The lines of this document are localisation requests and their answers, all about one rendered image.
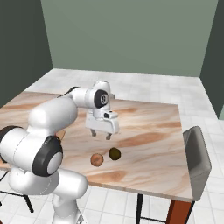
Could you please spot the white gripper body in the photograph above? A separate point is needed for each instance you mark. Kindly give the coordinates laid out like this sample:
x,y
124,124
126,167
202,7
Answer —
x,y
102,124

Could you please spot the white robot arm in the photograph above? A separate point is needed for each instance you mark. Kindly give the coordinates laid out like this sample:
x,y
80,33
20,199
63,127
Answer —
x,y
49,116

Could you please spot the dark green avocado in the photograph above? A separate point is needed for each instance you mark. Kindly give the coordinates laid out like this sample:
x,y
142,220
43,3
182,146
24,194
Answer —
x,y
115,153

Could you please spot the brown onion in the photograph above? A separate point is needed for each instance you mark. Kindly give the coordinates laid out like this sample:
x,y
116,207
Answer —
x,y
96,159

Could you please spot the grey chair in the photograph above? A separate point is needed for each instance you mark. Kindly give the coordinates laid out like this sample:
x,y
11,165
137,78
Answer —
x,y
197,163

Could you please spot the black-legged chair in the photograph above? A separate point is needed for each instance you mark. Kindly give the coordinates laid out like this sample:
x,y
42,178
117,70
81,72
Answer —
x,y
27,202

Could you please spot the brown wooden table leg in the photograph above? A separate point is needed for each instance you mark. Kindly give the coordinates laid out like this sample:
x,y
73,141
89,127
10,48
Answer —
x,y
178,211

